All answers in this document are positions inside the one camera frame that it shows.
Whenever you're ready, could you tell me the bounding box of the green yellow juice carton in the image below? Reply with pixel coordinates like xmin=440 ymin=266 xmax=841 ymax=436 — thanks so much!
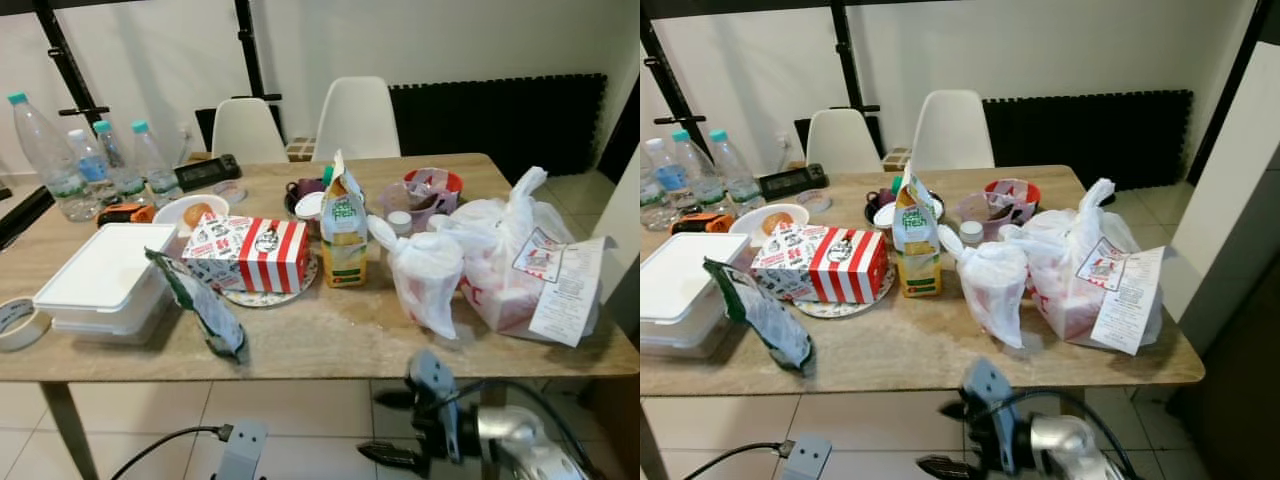
xmin=319 ymin=150 xmax=370 ymax=289
xmin=890 ymin=162 xmax=944 ymax=299

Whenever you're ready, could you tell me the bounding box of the wooden dining table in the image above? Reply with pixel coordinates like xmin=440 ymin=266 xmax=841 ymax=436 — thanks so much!
xmin=0 ymin=152 xmax=641 ymax=480
xmin=640 ymin=165 xmax=1206 ymax=480

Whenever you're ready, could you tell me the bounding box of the small white plastic bag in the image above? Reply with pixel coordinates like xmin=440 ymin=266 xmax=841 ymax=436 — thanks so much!
xmin=936 ymin=224 xmax=1031 ymax=350
xmin=366 ymin=214 xmax=467 ymax=340

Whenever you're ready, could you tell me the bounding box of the patterned round plate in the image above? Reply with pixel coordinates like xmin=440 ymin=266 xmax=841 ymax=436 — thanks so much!
xmin=213 ymin=255 xmax=320 ymax=309
xmin=790 ymin=265 xmax=898 ymax=320

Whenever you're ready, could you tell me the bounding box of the large white plastic bag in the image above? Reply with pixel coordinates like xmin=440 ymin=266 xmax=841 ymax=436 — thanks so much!
xmin=1000 ymin=178 xmax=1166 ymax=351
xmin=430 ymin=166 xmax=607 ymax=343

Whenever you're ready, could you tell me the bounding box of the white paper receipt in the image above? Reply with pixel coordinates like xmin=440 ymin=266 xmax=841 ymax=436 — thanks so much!
xmin=1090 ymin=246 xmax=1167 ymax=357
xmin=527 ymin=236 xmax=609 ymax=349

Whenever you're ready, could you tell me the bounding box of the red white striped food box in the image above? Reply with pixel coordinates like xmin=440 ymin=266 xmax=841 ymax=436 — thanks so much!
xmin=181 ymin=213 xmax=311 ymax=296
xmin=750 ymin=223 xmax=891 ymax=305

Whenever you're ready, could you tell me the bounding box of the pink translucent plastic tub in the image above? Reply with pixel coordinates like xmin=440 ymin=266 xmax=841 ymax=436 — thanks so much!
xmin=952 ymin=192 xmax=1016 ymax=241
xmin=378 ymin=180 xmax=446 ymax=233

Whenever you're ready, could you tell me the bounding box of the red white paper tag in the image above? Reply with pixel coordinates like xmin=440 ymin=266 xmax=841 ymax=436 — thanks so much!
xmin=511 ymin=227 xmax=567 ymax=284
xmin=1075 ymin=237 xmax=1129 ymax=293

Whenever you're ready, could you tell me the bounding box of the green white snack bag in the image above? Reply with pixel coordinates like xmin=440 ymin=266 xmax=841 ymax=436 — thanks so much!
xmin=703 ymin=257 xmax=814 ymax=373
xmin=145 ymin=248 xmax=248 ymax=361

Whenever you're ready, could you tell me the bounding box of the dark bowl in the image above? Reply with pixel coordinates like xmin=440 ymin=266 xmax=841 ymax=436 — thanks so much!
xmin=284 ymin=177 xmax=331 ymax=221
xmin=864 ymin=188 xmax=946 ymax=229

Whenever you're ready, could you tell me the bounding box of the red bowl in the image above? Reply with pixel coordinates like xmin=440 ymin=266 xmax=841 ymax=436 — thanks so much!
xmin=984 ymin=179 xmax=1043 ymax=223
xmin=404 ymin=168 xmax=466 ymax=216

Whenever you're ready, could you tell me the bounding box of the white bowl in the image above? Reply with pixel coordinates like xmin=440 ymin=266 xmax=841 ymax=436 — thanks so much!
xmin=729 ymin=203 xmax=811 ymax=246
xmin=152 ymin=194 xmax=231 ymax=237

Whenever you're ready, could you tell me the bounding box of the black digital kitchen scale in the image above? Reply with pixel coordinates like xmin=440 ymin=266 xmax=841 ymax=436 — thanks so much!
xmin=174 ymin=154 xmax=243 ymax=193
xmin=757 ymin=163 xmax=829 ymax=201

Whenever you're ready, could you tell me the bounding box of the white foam food box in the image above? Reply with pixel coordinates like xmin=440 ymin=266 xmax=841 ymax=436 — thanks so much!
xmin=640 ymin=232 xmax=751 ymax=359
xmin=33 ymin=222 xmax=179 ymax=347

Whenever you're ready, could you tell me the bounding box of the large clear water bottle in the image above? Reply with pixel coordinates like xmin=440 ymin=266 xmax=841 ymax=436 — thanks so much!
xmin=8 ymin=92 xmax=101 ymax=223
xmin=640 ymin=140 xmax=669 ymax=233

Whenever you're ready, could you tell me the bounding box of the orange black handheld device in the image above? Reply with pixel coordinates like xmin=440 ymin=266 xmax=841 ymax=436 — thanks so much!
xmin=97 ymin=203 xmax=157 ymax=229
xmin=672 ymin=212 xmax=736 ymax=236

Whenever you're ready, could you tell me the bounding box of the clear water bottle teal cap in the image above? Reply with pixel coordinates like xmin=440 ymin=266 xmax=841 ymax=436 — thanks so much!
xmin=709 ymin=129 xmax=763 ymax=214
xmin=672 ymin=129 xmax=723 ymax=216
xmin=131 ymin=120 xmax=184 ymax=208
xmin=94 ymin=120 xmax=148 ymax=204

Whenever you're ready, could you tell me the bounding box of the blue label water bottle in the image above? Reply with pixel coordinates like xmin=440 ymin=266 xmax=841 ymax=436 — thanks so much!
xmin=68 ymin=128 xmax=113 ymax=206
xmin=645 ymin=137 xmax=693 ymax=229

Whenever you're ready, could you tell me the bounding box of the black metal rack upright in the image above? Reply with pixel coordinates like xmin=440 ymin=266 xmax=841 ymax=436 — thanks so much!
xmin=828 ymin=0 xmax=883 ymax=113
xmin=30 ymin=0 xmax=111 ymax=126
xmin=231 ymin=0 xmax=284 ymax=103
xmin=640 ymin=10 xmax=709 ymax=129

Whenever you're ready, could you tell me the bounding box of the masking tape roll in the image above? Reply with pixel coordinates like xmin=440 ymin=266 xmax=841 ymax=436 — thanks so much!
xmin=0 ymin=297 xmax=52 ymax=353

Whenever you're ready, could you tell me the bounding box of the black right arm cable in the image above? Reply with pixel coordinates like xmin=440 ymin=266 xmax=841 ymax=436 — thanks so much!
xmin=440 ymin=378 xmax=601 ymax=480
xmin=990 ymin=388 xmax=1141 ymax=480

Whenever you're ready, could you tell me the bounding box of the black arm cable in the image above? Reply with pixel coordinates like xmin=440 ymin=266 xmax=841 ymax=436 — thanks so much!
xmin=682 ymin=440 xmax=796 ymax=480
xmin=990 ymin=388 xmax=1141 ymax=480
xmin=108 ymin=424 xmax=235 ymax=480
xmin=440 ymin=378 xmax=601 ymax=480

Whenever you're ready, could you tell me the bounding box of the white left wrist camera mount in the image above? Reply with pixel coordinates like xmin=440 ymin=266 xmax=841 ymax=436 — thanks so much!
xmin=214 ymin=419 xmax=269 ymax=480
xmin=780 ymin=433 xmax=834 ymax=480

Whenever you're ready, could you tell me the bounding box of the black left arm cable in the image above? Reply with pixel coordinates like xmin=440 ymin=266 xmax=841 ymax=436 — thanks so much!
xmin=682 ymin=440 xmax=796 ymax=480
xmin=108 ymin=424 xmax=235 ymax=480

